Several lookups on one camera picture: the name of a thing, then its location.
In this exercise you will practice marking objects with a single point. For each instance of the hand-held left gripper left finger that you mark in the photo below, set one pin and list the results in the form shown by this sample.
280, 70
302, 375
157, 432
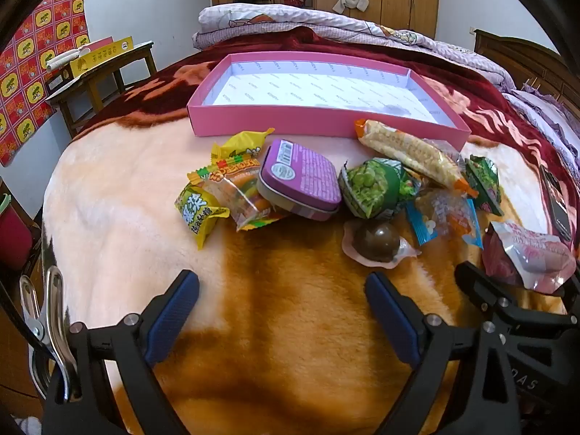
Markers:
170, 317

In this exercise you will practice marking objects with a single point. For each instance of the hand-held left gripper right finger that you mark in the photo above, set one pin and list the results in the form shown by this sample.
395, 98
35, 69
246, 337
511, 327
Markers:
392, 317

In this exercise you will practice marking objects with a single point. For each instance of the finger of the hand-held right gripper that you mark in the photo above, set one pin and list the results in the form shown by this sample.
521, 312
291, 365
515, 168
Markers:
573, 292
475, 285

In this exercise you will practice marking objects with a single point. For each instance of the pink foil snack packet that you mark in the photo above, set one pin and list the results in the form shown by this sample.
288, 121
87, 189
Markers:
530, 253

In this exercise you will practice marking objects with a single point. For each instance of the blue clear snack packet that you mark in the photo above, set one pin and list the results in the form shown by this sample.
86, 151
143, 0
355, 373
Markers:
448, 217

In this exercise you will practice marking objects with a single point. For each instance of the brown ball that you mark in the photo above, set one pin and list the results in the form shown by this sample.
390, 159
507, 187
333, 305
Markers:
376, 240

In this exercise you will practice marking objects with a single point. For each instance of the dark green snack packet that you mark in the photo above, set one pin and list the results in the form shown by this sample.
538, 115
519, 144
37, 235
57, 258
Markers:
485, 181

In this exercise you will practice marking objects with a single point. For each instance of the yellow green snack packet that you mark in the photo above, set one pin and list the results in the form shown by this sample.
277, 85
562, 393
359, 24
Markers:
197, 210

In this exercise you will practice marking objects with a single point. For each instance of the green pea snack packet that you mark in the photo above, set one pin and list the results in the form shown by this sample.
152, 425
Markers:
371, 185

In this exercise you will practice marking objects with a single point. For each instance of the orange jelly snack packet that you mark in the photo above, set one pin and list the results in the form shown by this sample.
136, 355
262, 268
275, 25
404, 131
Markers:
235, 190

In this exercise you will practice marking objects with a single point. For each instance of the orange noodle snack packet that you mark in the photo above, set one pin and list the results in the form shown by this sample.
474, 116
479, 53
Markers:
408, 149

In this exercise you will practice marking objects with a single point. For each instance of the purple tin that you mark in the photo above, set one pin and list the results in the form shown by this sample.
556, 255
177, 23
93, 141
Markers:
299, 176

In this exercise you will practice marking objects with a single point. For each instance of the yellow candy packet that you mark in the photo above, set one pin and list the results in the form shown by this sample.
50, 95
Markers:
242, 142

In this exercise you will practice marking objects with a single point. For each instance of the pink cardboard box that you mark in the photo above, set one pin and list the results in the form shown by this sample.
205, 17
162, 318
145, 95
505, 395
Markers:
272, 124

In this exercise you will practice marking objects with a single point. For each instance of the black smartphone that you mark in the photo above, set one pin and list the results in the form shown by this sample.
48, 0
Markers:
555, 204

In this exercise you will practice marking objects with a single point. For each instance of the metal spring clip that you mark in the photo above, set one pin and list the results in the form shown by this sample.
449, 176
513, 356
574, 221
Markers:
50, 308

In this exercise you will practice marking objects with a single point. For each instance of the red plastic bin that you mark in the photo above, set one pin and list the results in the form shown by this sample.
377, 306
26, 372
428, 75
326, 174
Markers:
13, 240

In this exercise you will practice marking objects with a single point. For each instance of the purple frilled pillow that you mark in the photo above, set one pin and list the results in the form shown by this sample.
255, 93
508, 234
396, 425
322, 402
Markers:
543, 113

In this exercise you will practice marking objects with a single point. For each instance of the wooden headboard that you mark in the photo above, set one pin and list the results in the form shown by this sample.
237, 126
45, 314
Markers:
521, 54

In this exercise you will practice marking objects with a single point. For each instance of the wooden side table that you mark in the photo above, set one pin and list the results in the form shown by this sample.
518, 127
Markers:
108, 72

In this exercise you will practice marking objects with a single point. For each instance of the yellow cardboard box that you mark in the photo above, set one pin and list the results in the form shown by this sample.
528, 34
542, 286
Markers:
104, 52

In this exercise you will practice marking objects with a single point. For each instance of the white rolled paper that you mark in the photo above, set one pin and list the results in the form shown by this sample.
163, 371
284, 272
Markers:
68, 56

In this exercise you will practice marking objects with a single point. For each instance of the red and yellow patterned poster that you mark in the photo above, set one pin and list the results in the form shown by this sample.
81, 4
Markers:
40, 54

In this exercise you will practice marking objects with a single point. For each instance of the folded purple quilt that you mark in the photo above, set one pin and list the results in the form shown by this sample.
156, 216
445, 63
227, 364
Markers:
317, 22

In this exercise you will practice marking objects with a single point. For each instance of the red basket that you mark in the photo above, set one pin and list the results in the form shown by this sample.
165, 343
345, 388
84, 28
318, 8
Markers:
297, 1

